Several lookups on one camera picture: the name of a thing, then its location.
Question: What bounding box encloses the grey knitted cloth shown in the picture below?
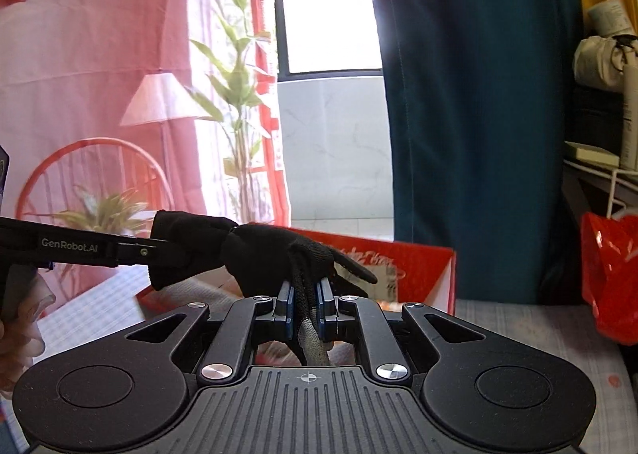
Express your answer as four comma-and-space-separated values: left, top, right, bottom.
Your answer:
293, 278, 333, 368

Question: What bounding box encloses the black glove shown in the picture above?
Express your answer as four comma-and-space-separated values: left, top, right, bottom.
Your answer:
148, 211, 377, 300

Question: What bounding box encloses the person left hand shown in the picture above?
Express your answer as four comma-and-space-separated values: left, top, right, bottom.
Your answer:
0, 274, 56, 400

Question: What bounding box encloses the red strawberry cardboard box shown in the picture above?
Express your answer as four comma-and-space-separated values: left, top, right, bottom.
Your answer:
135, 230, 456, 317

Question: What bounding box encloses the plaid strawberry tablecloth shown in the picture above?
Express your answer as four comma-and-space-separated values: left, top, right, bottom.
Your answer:
0, 263, 638, 454

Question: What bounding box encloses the red plastic bag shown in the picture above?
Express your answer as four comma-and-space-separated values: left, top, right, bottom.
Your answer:
581, 213, 638, 346

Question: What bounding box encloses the yellow sticky note pad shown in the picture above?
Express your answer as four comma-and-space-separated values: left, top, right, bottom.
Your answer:
565, 141, 620, 169

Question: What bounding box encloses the white spray bottle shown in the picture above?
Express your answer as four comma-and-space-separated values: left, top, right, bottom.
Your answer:
621, 67, 637, 171

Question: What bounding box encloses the teal curtain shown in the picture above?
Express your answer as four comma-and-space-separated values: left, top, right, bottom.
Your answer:
373, 0, 582, 305

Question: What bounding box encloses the white wire rack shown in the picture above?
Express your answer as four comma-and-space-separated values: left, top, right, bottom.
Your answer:
563, 159, 637, 219

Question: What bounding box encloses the beige drawstring pouch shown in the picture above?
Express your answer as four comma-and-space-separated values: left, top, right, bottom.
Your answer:
573, 34, 637, 92

